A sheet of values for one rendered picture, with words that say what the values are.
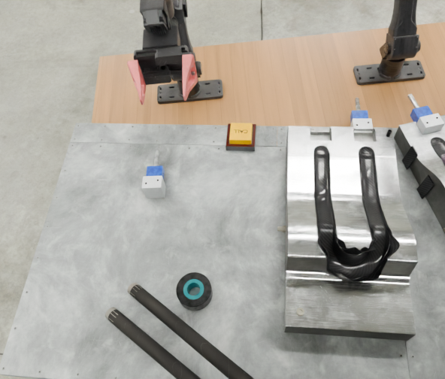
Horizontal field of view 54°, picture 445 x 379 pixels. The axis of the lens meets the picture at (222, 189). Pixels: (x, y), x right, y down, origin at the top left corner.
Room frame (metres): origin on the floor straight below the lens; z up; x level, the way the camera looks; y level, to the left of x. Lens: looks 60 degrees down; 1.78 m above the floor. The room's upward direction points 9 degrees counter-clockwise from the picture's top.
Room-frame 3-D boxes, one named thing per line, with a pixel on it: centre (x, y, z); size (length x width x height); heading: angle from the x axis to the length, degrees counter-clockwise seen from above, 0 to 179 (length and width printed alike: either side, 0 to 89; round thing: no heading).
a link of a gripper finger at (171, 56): (0.59, 0.05, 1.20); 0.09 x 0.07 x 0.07; 176
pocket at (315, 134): (0.64, -0.27, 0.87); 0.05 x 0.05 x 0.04; 78
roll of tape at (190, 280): (0.31, 0.10, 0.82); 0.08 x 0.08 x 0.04
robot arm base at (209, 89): (0.93, 0.05, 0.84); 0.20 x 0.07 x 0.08; 86
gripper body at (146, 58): (0.66, 0.07, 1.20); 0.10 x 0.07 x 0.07; 86
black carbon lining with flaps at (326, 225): (0.42, -0.28, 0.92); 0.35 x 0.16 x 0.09; 168
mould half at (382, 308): (0.41, -0.27, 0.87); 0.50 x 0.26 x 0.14; 168
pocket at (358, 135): (0.62, -0.37, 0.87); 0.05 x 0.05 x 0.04; 78
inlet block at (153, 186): (0.65, 0.17, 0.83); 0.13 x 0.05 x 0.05; 172
